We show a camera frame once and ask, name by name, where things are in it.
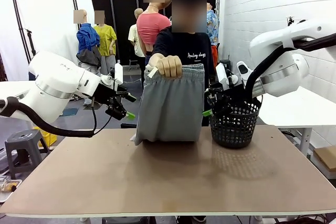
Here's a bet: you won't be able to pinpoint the mannequin in yellow shirt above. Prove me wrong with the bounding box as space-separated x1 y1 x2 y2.
93 10 118 77

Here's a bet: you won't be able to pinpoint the brown cardboard box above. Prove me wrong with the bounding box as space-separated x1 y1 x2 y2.
313 145 336 180

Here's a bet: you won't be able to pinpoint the yellow plastic crate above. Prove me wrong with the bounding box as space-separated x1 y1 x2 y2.
33 126 58 147

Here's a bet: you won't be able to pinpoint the person's right hand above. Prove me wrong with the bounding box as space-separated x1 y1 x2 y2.
146 55 184 79

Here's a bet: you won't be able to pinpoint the grey shorts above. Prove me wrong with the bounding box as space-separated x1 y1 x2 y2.
130 63 206 146

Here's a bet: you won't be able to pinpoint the black floor cables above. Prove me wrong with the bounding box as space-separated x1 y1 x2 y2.
288 214 336 224

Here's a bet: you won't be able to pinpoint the mannequin in blue shirt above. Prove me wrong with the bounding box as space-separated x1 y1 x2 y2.
76 9 102 106

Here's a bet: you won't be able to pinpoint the grey plastic stool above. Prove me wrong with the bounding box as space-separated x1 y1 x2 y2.
4 129 49 180

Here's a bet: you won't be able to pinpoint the black equipment box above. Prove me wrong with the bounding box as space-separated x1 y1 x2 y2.
219 60 232 72

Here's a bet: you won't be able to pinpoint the mannequin in pink top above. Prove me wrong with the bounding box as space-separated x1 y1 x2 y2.
136 0 173 57

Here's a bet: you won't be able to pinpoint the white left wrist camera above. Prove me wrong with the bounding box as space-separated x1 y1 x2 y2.
114 62 124 84

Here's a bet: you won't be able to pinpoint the dark grey perforated basket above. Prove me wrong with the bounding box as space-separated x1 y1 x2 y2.
209 95 263 149

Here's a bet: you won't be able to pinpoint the white tray with scraps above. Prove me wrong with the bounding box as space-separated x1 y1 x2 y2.
0 178 23 204

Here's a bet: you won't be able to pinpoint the black light stand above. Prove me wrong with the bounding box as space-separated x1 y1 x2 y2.
25 28 37 57

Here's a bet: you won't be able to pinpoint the narrow white backdrop screen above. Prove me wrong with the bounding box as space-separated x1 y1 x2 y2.
71 0 93 51

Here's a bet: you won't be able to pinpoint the person in black shirt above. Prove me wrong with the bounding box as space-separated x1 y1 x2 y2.
90 0 221 78

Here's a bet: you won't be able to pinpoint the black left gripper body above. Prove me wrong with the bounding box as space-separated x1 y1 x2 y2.
93 81 127 107

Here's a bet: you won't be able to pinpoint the wide white backdrop screen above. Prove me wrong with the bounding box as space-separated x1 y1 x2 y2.
0 0 75 82

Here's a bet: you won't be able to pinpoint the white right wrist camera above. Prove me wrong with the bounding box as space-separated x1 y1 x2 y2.
215 63 230 91

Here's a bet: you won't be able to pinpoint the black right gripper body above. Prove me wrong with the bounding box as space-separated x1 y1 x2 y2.
208 83 248 110

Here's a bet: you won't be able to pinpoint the white side table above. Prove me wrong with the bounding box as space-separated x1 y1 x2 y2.
258 73 336 158

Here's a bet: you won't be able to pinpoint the mannequin in floral shirt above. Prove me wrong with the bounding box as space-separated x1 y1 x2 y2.
206 2 221 67

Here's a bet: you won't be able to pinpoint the blue floor mat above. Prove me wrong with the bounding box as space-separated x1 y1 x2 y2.
62 107 79 116

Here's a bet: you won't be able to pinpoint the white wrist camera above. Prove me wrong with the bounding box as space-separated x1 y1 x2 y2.
114 62 124 84
215 63 230 91

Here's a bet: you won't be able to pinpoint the person in black t-shirt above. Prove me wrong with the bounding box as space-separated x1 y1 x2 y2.
151 0 218 224

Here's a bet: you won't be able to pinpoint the mannequin in cream shirt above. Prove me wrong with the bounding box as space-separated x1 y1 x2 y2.
128 8 146 58

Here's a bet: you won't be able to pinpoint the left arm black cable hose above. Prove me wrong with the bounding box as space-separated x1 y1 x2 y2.
0 97 98 138

